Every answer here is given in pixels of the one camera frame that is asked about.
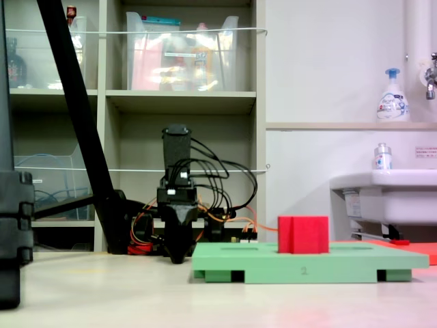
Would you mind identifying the white soap pump bottle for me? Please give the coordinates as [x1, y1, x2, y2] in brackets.
[376, 67, 410, 123]

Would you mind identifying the dark grey post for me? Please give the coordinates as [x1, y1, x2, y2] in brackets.
[0, 0, 16, 172]

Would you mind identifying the clear bin with blue cables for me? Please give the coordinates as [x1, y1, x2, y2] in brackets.
[13, 143, 96, 222]

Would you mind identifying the black cable with white tag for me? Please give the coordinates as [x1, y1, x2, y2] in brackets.
[204, 159, 259, 211]

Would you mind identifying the pink wall label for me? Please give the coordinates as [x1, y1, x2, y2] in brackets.
[414, 146, 437, 159]

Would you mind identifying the green shape sorter board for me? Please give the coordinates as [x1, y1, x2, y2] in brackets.
[191, 241, 430, 284]

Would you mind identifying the black notched stack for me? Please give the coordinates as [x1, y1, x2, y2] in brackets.
[0, 169, 36, 310]

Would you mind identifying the large clear storage bin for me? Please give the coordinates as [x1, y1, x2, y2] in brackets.
[125, 12, 240, 92]

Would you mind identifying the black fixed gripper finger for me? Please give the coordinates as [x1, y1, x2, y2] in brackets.
[160, 204, 199, 264]

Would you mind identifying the green controller circuit board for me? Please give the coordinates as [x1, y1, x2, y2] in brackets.
[230, 227, 259, 245]

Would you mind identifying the red cross columnar block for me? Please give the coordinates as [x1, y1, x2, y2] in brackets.
[277, 215, 330, 255]

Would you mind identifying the yellow label bottle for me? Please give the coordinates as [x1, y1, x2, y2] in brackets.
[191, 23, 215, 90]

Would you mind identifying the white sink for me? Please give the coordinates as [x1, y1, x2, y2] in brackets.
[329, 169, 437, 240]

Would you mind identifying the thin orange wire loop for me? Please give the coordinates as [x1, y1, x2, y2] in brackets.
[235, 206, 279, 233]

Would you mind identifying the white shelf guard wire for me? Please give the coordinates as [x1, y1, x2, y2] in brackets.
[5, 27, 268, 38]
[13, 164, 271, 174]

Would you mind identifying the black forearm servo cable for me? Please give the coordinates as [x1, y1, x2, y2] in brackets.
[189, 136, 230, 180]

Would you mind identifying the black tripod brace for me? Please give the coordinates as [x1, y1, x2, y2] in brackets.
[33, 195, 98, 219]

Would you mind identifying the pink pouch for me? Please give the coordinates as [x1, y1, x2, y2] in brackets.
[131, 38, 164, 90]

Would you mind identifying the small bottle silver cap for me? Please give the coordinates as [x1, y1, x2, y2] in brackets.
[373, 142, 393, 171]

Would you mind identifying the dark glass bottle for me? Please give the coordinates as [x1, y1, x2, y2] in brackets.
[5, 37, 28, 89]

